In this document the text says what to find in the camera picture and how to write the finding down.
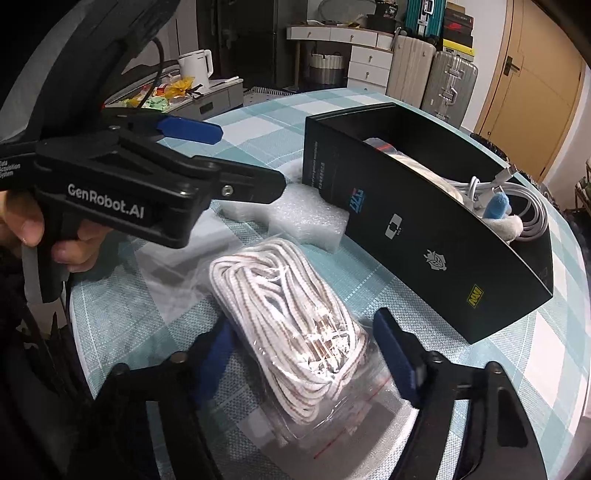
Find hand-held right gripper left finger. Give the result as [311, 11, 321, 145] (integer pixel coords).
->
[88, 318, 237, 480]

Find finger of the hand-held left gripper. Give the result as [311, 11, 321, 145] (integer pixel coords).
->
[154, 115, 225, 145]
[203, 157, 287, 204]

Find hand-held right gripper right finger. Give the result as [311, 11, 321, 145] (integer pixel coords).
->
[373, 307, 537, 480]

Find white rope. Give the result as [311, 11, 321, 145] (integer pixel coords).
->
[198, 237, 416, 459]

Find black cardboard box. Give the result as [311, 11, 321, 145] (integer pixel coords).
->
[302, 102, 555, 345]

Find white and blue plush toy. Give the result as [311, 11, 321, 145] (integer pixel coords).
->
[482, 191, 525, 243]

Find white cable bundle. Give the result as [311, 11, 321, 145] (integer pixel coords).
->
[443, 164, 550, 241]

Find person's left hand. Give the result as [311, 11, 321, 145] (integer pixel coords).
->
[0, 191, 94, 283]

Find grey side table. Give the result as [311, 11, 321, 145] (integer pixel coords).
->
[104, 76, 246, 122]

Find pile of snack packets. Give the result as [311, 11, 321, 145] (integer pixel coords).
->
[115, 76, 199, 112]

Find white electric kettle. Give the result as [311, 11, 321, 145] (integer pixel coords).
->
[178, 49, 214, 91]

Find white foam packing piece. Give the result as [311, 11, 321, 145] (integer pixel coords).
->
[222, 171, 350, 253]

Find black refrigerator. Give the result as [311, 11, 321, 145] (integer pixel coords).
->
[217, 0, 301, 91]

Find striped laundry basket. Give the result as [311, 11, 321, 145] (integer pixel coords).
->
[308, 52, 345, 86]

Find white desk with drawers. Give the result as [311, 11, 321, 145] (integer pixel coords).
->
[286, 24, 396, 93]

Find oval mirror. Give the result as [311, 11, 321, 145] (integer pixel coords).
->
[318, 0, 370, 27]

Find beige suitcase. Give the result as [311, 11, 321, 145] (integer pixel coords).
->
[385, 32, 437, 110]

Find black bag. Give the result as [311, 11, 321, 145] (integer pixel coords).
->
[369, 0, 403, 33]

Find silver suitcase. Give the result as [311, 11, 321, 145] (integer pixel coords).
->
[422, 50, 479, 128]

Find round trash bin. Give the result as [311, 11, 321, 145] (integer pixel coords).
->
[471, 131, 509, 160]

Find teal suitcase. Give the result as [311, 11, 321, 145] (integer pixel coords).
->
[405, 0, 447, 38]

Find stack of shoe boxes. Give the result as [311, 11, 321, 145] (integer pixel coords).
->
[442, 2, 476, 59]

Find wooden door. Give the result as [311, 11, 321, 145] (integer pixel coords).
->
[473, 0, 585, 184]

